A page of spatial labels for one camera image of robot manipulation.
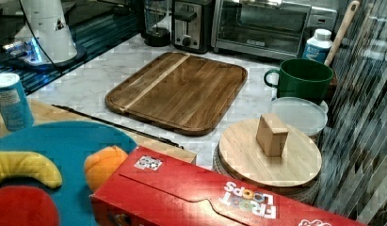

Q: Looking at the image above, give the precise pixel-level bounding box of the blue salt canister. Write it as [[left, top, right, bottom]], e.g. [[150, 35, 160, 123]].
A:
[[0, 73, 34, 132]]

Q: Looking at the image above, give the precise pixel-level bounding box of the black drawer handle bar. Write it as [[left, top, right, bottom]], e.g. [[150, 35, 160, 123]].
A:
[[52, 105, 185, 150]]

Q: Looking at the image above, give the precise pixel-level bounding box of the orange plush fruit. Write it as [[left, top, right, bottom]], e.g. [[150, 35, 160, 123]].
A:
[[84, 146, 128, 192]]

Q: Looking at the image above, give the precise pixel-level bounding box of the wooden handle utensil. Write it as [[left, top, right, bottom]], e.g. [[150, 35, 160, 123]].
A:
[[324, 0, 361, 67]]

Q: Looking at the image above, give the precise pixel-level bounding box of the silver toaster oven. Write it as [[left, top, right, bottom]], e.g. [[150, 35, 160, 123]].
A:
[[211, 0, 338, 60]]

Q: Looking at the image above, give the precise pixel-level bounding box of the white blue-label bottle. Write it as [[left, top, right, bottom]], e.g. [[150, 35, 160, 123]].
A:
[[302, 28, 332, 63]]

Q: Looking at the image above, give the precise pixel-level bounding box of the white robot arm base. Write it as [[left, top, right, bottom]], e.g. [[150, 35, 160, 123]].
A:
[[3, 0, 87, 70]]

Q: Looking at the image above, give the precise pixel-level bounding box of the wooden drawer box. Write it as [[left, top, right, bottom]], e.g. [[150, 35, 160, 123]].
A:
[[28, 100, 197, 164]]

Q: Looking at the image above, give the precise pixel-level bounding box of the red plush fruit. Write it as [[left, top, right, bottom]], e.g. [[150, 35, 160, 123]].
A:
[[0, 186, 59, 226]]

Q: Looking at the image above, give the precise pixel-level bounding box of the glass french press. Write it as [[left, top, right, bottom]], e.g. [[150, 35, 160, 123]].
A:
[[143, 0, 170, 47]]

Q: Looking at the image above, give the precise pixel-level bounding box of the glass jar with clear lid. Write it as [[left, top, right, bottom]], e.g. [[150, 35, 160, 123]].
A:
[[270, 97, 328, 142]]

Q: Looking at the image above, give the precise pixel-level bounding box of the yellow plush banana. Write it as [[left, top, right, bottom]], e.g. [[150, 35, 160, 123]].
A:
[[0, 151, 63, 189]]

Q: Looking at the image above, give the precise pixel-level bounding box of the jar with wooden lid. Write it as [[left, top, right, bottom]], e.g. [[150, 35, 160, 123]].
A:
[[213, 119, 322, 204]]

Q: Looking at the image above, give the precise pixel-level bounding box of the red Froot Loops box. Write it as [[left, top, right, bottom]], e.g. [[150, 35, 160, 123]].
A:
[[90, 147, 365, 226]]

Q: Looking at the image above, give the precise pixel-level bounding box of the wooden cutting board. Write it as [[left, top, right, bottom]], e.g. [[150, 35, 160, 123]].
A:
[[105, 52, 248, 136]]

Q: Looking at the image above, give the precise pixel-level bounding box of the green mug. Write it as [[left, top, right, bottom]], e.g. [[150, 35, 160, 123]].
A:
[[264, 58, 333, 105]]

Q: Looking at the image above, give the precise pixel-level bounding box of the silver toaster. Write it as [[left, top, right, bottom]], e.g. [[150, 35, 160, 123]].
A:
[[171, 0, 214, 54]]

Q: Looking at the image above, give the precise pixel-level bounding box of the teal plate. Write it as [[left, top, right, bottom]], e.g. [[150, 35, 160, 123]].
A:
[[0, 121, 137, 226]]

